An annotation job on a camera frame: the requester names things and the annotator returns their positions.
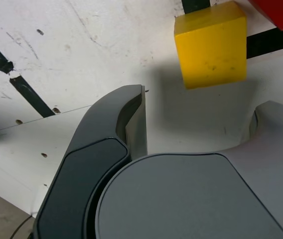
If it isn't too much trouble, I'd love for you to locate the black tape strip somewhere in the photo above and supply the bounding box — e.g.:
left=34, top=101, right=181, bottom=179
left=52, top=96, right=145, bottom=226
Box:
left=0, top=31, right=57, bottom=118

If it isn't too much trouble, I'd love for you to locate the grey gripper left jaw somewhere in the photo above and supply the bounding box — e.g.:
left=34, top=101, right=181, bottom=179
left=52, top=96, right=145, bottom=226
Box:
left=33, top=84, right=148, bottom=239

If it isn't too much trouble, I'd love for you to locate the red cube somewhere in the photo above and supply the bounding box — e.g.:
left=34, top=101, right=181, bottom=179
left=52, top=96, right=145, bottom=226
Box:
left=247, top=0, right=283, bottom=31

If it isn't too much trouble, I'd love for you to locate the yellow cube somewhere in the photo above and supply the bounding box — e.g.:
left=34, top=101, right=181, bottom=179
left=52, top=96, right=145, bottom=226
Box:
left=173, top=1, right=248, bottom=90

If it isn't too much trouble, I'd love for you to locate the black tape square outline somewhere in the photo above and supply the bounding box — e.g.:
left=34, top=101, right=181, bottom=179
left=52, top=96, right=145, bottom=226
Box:
left=181, top=0, right=283, bottom=60

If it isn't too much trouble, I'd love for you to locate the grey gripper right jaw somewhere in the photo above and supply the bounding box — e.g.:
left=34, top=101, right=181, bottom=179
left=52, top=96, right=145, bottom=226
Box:
left=94, top=100, right=283, bottom=239

